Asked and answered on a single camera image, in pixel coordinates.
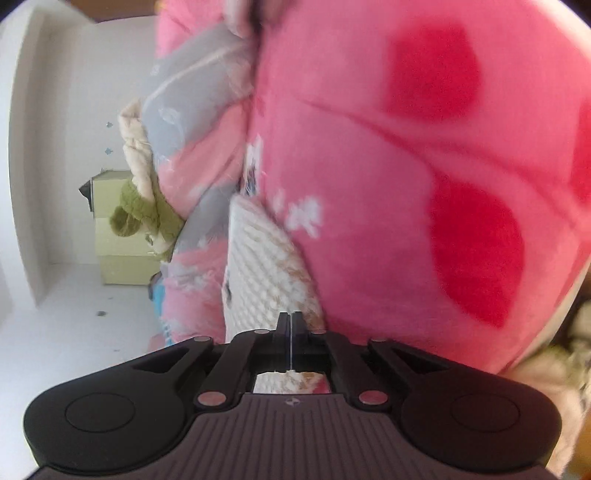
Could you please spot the pink floral bed sheet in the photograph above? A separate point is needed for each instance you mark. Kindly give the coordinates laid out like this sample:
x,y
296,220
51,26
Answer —
x,y
392,184

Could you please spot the beige white houndstooth coat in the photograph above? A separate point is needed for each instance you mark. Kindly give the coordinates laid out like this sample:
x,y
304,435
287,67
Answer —
x,y
258,267

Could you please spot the green white fleece garment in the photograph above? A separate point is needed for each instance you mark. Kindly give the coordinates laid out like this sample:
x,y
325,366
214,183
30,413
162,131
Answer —
x,y
147,207

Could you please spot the pale yellow wardrobe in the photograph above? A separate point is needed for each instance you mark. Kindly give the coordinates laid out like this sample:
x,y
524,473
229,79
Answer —
x,y
115,258

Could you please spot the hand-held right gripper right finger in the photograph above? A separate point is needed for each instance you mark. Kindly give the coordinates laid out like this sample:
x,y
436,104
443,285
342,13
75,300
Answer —
x,y
299,334

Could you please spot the pink grey leaf-print quilt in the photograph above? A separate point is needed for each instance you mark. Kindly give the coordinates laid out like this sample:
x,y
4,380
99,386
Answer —
x,y
198,138

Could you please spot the brown wooden door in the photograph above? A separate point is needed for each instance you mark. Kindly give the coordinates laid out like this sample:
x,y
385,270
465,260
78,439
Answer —
x,y
115,8

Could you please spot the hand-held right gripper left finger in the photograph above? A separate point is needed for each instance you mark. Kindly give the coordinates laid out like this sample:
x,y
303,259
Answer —
x,y
284,334

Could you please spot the blue floral quilt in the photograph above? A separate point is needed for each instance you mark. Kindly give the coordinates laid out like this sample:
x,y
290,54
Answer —
x,y
161,318

